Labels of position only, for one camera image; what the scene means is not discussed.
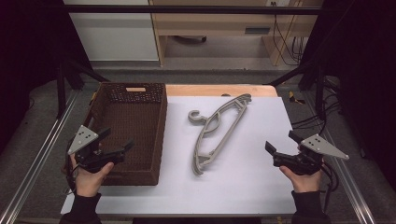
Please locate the yellow and black tool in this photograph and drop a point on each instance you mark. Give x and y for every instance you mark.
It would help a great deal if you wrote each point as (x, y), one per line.
(292, 99)

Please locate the aluminium frame rail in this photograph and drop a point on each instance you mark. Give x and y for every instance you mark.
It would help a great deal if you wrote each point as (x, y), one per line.
(345, 180)
(37, 155)

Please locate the brown woven basket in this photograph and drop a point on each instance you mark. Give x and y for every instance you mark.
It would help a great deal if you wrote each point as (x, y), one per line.
(134, 124)

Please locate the white cabinet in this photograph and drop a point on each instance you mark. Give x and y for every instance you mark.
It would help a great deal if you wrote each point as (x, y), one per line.
(115, 37)

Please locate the black curtain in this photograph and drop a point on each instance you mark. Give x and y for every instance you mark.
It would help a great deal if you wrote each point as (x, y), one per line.
(367, 77)
(28, 62)

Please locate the black metal stand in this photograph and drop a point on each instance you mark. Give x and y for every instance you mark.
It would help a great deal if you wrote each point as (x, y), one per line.
(320, 93)
(61, 90)

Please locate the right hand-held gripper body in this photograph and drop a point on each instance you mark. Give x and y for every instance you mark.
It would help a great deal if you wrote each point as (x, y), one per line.
(317, 145)

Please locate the person's left hand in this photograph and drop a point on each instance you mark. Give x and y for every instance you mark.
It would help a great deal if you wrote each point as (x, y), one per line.
(88, 183)

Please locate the light wooden desk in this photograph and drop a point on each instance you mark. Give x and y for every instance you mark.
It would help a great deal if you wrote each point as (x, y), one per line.
(214, 23)

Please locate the black horizontal frame bar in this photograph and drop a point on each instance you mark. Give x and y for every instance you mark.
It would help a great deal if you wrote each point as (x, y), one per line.
(186, 9)

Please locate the white board mat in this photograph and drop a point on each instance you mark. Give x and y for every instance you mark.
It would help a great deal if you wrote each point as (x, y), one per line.
(249, 174)

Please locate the person's right hand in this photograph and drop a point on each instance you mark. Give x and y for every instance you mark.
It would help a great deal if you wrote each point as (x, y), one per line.
(306, 183)

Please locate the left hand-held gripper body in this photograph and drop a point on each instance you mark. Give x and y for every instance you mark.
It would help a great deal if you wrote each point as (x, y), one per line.
(84, 140)

